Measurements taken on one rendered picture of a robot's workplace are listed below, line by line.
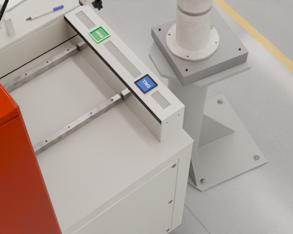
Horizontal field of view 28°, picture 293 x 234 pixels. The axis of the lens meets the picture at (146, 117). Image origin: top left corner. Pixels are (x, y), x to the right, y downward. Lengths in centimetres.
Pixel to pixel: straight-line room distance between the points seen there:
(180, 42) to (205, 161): 91
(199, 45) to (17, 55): 63
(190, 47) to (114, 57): 28
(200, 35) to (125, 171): 53
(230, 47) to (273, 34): 125
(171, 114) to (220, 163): 103
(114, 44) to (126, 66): 10
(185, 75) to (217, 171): 89
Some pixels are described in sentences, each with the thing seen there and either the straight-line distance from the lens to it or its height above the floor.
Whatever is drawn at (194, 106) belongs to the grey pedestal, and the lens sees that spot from 233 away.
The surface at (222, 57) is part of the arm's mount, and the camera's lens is 207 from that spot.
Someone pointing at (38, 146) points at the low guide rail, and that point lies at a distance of 192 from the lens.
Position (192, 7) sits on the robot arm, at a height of 110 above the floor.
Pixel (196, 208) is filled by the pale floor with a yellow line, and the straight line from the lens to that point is 273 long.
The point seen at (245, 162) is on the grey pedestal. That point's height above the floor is 1.
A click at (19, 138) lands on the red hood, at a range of 89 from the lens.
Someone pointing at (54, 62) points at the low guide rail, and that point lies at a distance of 211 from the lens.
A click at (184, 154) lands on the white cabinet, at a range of 198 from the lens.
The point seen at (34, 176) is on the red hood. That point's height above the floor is 161.
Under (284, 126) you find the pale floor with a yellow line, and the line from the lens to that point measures 300.
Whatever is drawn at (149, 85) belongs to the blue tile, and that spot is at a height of 96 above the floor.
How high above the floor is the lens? 250
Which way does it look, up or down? 58 degrees down
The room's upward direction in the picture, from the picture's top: straight up
